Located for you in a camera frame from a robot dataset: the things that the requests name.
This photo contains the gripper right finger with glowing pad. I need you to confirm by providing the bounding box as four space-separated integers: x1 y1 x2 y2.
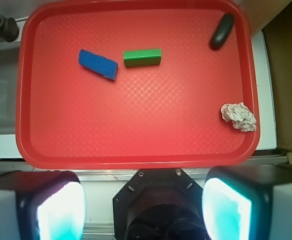
202 165 292 240

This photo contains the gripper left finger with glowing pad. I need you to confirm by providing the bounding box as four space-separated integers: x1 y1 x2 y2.
0 171 86 240

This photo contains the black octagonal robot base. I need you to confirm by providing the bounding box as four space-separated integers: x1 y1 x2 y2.
113 168 209 240

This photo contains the dark green plastic pickle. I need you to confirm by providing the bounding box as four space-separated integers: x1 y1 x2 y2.
209 13 234 51

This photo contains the crumpled white paper ball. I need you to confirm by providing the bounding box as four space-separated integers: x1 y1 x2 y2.
220 102 257 132

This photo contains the red plastic tray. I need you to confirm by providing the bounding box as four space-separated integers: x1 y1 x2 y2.
16 0 260 170

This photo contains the steel sink basin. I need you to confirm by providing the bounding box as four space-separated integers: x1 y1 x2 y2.
0 42 20 135

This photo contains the blue sponge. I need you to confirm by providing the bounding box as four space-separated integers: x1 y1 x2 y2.
78 49 118 81

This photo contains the green rectangular block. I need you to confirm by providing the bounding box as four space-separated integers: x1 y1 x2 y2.
123 48 162 68

